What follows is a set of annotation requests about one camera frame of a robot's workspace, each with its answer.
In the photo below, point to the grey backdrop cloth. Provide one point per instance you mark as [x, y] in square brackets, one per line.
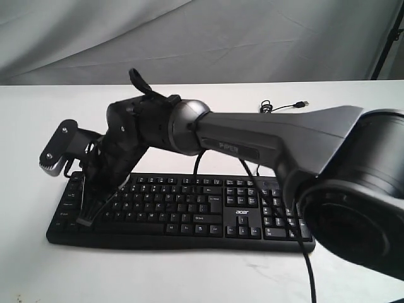
[175, 42]

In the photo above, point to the black tripod stand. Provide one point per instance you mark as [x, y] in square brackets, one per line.
[393, 36]

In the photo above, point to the grey black piper robot arm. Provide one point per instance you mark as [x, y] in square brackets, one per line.
[341, 168]

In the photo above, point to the black acer keyboard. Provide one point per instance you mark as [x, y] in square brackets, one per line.
[179, 211]

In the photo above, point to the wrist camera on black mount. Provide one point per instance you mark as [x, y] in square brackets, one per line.
[68, 143]

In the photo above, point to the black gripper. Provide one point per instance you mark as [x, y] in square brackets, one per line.
[106, 169]

